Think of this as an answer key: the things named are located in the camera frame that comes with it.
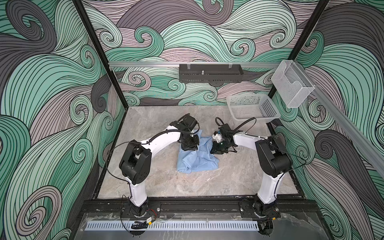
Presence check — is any black frame post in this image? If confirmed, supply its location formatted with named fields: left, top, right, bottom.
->
left=268, top=0, right=330, bottom=98
left=72, top=0, right=129, bottom=111

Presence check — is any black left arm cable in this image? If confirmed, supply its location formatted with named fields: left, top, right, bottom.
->
left=104, top=113, right=200, bottom=199

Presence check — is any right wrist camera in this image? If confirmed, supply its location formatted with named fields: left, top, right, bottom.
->
left=212, top=132, right=223, bottom=143

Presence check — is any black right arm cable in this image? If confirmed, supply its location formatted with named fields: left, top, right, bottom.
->
left=214, top=116, right=258, bottom=136

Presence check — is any aluminium wall rail right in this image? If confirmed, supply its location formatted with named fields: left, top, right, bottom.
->
left=299, top=65, right=384, bottom=177

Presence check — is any black frame post right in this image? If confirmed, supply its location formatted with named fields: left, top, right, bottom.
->
left=268, top=0, right=330, bottom=98

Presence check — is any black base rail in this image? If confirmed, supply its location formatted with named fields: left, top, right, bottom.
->
left=80, top=195, right=319, bottom=220

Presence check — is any light blue long sleeve shirt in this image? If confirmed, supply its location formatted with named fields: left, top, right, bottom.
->
left=177, top=130, right=219, bottom=174

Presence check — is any black frame post left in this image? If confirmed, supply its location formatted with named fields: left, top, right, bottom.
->
left=72, top=0, right=129, bottom=111

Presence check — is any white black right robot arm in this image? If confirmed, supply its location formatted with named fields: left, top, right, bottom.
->
left=211, top=124, right=293, bottom=220

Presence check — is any black perforated wall tray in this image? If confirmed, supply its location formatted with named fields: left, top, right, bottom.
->
left=179, top=65, right=244, bottom=86

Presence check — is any aluminium wall rail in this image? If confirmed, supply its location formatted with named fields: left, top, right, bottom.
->
left=299, top=65, right=384, bottom=177
left=108, top=61, right=280, bottom=69

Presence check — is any white plastic mesh basket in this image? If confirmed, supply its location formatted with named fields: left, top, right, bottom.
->
left=226, top=94, right=281, bottom=123

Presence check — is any aluminium wall rail back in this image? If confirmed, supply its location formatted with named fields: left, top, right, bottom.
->
left=108, top=61, right=280, bottom=69

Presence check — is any white slotted cable duct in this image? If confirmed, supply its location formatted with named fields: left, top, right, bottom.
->
left=85, top=220, right=259, bottom=232

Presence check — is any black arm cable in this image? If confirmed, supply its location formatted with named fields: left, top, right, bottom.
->
left=104, top=113, right=200, bottom=199
left=214, top=116, right=258, bottom=136

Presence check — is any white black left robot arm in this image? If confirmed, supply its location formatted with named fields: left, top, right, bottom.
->
left=119, top=114, right=200, bottom=217

